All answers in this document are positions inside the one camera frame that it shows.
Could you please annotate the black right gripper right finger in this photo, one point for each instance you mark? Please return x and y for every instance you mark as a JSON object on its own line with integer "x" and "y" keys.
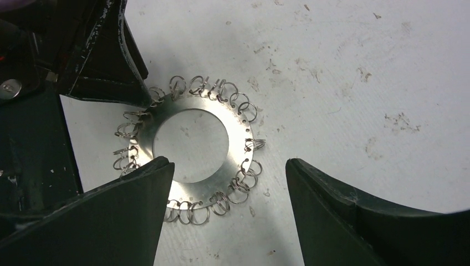
{"x": 339, "y": 224}

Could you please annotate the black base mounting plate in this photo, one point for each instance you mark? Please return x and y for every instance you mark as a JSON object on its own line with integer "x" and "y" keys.
{"x": 38, "y": 166}

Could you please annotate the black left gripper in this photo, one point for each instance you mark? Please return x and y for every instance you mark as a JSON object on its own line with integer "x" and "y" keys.
{"x": 84, "y": 47}

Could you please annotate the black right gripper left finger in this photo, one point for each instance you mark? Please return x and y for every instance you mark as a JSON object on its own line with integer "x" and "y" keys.
{"x": 118, "y": 223}

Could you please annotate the metal disc with key rings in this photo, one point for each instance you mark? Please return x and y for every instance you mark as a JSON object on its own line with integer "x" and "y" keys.
{"x": 236, "y": 112}

